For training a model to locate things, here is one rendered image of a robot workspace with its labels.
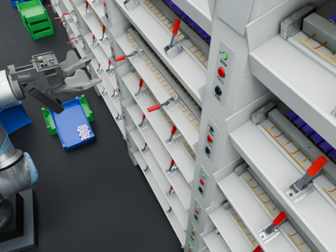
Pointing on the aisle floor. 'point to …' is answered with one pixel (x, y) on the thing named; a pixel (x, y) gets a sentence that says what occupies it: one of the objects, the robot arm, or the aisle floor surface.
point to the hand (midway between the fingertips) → (93, 72)
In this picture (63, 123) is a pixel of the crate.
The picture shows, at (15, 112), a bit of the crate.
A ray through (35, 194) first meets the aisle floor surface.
